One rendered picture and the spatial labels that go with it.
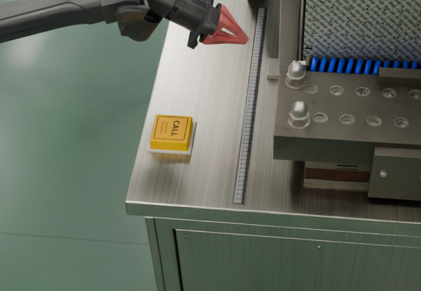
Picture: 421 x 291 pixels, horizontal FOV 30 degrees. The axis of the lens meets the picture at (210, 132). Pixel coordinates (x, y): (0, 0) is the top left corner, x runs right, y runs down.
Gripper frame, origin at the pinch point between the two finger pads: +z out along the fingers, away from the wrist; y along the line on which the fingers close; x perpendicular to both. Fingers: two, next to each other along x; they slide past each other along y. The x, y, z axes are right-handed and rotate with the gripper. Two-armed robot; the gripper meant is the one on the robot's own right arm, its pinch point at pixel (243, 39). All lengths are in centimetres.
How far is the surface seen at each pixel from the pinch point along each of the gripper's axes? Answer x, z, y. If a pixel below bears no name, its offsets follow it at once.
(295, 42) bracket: -0.8, 11.3, -7.2
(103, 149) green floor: -119, 8, -62
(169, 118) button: -18.2, -4.5, 8.1
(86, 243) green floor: -117, 10, -24
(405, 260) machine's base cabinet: -7.2, 40.8, 26.5
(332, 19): 13.3, 10.1, 0.9
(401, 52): 14.0, 24.4, 1.0
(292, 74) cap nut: 4.9, 7.9, 8.8
